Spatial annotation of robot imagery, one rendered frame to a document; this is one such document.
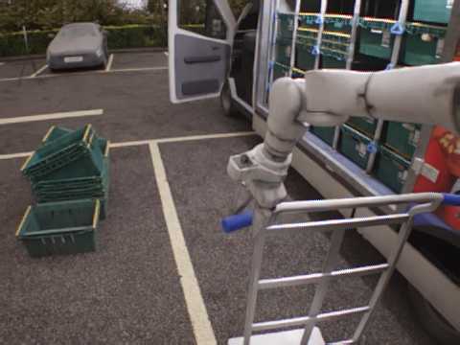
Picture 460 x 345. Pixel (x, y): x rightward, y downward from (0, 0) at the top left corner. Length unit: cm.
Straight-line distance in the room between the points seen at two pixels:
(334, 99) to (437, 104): 14
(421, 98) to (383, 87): 5
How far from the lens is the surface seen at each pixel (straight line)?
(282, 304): 217
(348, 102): 44
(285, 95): 51
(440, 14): 210
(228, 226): 72
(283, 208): 81
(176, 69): 449
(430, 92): 38
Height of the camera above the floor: 167
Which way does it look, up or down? 28 degrees down
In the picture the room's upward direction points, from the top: 3 degrees clockwise
